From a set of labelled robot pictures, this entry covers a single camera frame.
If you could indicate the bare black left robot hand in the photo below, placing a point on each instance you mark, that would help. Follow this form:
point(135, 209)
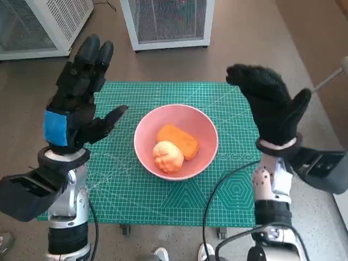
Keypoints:
point(76, 108)

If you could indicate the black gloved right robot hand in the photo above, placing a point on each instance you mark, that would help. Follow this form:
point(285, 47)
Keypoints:
point(272, 108)

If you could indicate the pink bowl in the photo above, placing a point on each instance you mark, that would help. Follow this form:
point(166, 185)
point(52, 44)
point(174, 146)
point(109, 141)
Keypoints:
point(206, 130)

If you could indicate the oblong orange toy bread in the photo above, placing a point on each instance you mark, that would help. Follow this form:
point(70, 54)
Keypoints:
point(185, 140)

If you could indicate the round toy bread bun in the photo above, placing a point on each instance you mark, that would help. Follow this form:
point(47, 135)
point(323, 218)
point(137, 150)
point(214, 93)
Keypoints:
point(167, 156)

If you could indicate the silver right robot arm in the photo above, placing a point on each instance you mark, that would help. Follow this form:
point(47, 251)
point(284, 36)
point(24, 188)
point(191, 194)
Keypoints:
point(269, 185)

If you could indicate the grey chair with metal leg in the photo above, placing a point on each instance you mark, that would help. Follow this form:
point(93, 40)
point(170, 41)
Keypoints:
point(329, 79)

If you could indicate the white cabinet with vent side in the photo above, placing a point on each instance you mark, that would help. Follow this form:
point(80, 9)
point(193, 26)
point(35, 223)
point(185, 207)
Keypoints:
point(62, 21)

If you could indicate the green cutting mat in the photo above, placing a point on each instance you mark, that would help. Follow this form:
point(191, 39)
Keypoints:
point(136, 201)

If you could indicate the white board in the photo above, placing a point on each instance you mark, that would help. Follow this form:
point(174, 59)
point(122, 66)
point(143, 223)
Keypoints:
point(343, 209)

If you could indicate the white mesh front cabinet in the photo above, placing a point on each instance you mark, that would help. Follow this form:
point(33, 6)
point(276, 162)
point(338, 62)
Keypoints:
point(168, 21)

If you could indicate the black table caster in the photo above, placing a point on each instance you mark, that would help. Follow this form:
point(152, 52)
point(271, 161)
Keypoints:
point(222, 233)
point(125, 230)

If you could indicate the person's grey shoe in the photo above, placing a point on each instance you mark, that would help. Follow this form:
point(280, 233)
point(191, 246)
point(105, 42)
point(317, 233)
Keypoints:
point(6, 242)

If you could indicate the person's white shoe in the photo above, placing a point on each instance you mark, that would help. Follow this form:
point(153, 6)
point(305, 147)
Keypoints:
point(161, 254)
point(205, 253)

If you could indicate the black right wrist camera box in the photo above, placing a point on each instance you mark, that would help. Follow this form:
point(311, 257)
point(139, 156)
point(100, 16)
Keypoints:
point(323, 171)

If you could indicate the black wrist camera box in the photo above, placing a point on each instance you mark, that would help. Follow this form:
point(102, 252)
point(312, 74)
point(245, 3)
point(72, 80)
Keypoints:
point(21, 195)
point(323, 171)

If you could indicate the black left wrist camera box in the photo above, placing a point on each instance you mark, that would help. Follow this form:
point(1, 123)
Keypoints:
point(21, 195)

